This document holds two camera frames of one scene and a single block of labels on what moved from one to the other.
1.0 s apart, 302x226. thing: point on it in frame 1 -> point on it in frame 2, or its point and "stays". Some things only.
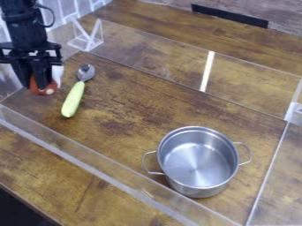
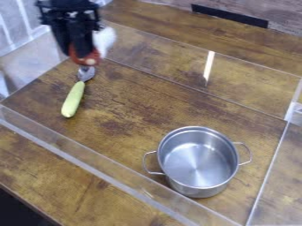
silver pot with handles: x=199 y=159 stays
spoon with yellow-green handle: x=86 y=72 stays
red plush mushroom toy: x=50 y=91 -> x=105 y=38
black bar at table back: x=229 y=15 stays
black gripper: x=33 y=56 -> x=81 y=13
